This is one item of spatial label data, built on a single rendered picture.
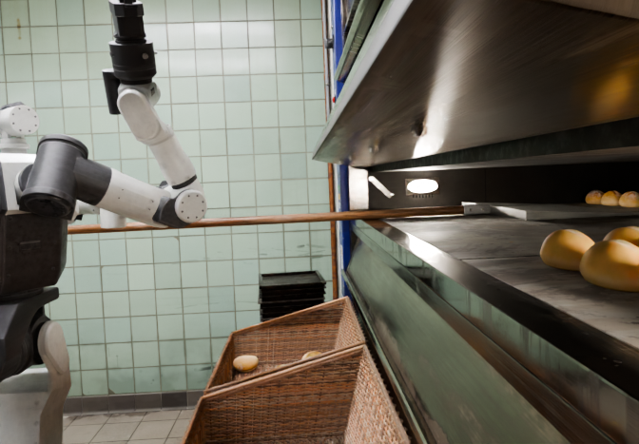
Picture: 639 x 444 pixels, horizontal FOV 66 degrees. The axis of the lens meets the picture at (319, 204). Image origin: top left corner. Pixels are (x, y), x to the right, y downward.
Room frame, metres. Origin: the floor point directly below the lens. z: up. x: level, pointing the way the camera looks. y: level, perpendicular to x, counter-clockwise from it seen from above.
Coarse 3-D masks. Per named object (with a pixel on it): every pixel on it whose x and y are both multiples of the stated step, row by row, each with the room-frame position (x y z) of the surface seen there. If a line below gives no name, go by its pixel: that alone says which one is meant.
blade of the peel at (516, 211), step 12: (492, 204) 1.95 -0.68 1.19; (504, 204) 1.95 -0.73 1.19; (516, 204) 1.95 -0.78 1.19; (528, 204) 1.95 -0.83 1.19; (540, 204) 1.92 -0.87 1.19; (552, 204) 1.89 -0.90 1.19; (504, 216) 1.54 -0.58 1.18; (516, 216) 1.45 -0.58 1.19; (528, 216) 1.40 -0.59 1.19; (540, 216) 1.40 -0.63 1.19; (552, 216) 1.40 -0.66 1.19; (564, 216) 1.40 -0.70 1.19; (576, 216) 1.40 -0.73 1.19; (588, 216) 1.40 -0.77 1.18; (600, 216) 1.40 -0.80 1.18
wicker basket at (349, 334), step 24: (312, 312) 1.92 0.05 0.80; (336, 312) 1.93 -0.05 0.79; (240, 336) 1.91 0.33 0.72; (264, 336) 1.92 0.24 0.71; (312, 336) 1.93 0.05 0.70; (336, 336) 1.93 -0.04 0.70; (360, 336) 1.44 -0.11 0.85; (264, 360) 1.92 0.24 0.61; (288, 360) 1.92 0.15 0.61; (312, 360) 1.38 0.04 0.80; (216, 384) 1.52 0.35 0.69
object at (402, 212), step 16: (400, 208) 1.66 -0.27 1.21; (416, 208) 1.65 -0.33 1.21; (432, 208) 1.65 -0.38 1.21; (448, 208) 1.65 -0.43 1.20; (96, 224) 1.61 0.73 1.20; (128, 224) 1.61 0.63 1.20; (144, 224) 1.61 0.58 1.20; (192, 224) 1.61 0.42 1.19; (208, 224) 1.62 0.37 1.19; (224, 224) 1.62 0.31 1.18; (240, 224) 1.62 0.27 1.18; (256, 224) 1.63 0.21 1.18
